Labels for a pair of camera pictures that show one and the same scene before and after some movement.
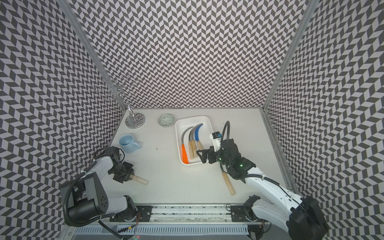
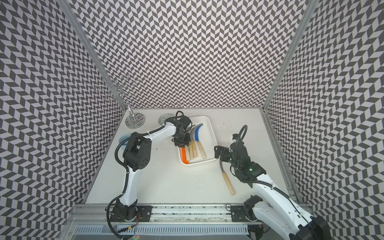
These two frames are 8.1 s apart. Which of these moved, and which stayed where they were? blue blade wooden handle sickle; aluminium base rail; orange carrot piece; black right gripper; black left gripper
Moved: black right gripper; black left gripper
Stayed: orange carrot piece; blue blade wooden handle sickle; aluminium base rail
